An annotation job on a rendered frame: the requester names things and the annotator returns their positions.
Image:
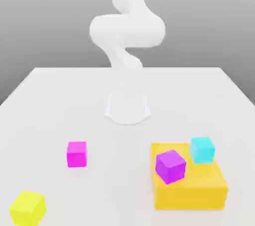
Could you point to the small cyan cube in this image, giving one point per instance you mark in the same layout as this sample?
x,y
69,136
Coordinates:
x,y
202,150

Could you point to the small yellow cube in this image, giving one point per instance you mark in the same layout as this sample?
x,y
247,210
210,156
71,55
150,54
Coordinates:
x,y
27,209

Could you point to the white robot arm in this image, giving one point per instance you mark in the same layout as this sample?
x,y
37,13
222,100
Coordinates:
x,y
127,30

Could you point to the small purple cube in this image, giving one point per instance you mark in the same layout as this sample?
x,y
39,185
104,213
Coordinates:
x,y
170,167

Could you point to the large orange box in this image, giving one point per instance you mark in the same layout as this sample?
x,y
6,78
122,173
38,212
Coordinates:
x,y
191,192

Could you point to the small magenta cube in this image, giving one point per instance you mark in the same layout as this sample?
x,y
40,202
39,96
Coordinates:
x,y
76,155

